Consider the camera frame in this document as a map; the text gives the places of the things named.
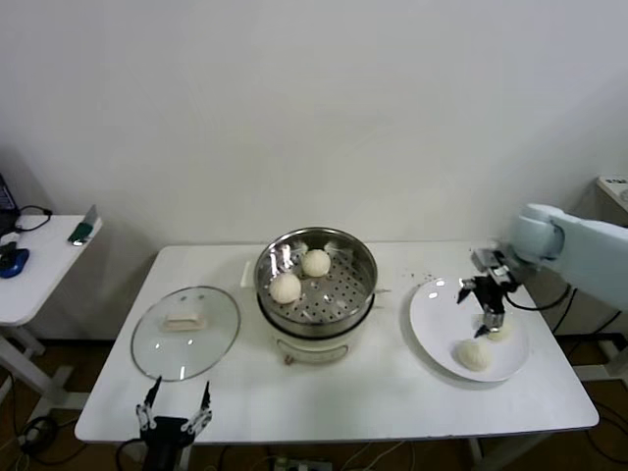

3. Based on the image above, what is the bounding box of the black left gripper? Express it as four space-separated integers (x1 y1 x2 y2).
135 376 213 471

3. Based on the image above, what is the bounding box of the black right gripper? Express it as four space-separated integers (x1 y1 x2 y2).
456 277 511 340

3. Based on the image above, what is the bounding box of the white steamed baozi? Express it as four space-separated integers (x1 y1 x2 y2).
451 339 494 371
300 248 332 279
269 272 302 304
485 318 516 343

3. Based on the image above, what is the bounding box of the stainless steel steamer basket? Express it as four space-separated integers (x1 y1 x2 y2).
239 226 393 333

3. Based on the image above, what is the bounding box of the white round plate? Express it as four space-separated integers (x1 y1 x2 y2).
409 278 533 383

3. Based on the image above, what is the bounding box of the round glass pot lid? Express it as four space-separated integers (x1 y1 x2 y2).
130 286 241 383

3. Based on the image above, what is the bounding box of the grey floor power strip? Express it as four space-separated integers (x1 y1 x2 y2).
274 455 335 471

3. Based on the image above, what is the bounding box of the cream electric cooking pot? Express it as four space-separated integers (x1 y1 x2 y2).
242 274 392 368

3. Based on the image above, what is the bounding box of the white side cabinet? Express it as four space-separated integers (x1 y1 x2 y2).
576 176 628 222

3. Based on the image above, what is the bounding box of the white side table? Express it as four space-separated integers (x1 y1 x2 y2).
0 214 104 423

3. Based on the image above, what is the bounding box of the blue handheld device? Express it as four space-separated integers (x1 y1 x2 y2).
0 247 29 280

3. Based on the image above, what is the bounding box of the dark laptop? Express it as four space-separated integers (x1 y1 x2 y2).
0 174 21 227

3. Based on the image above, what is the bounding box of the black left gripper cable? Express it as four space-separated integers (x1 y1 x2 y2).
116 438 148 471

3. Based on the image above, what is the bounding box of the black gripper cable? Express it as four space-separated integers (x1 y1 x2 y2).
116 438 148 471
504 284 580 311

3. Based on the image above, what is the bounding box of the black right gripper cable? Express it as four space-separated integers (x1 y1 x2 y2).
504 284 580 311

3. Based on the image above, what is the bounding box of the thin black looped cable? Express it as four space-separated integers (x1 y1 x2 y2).
13 204 53 235

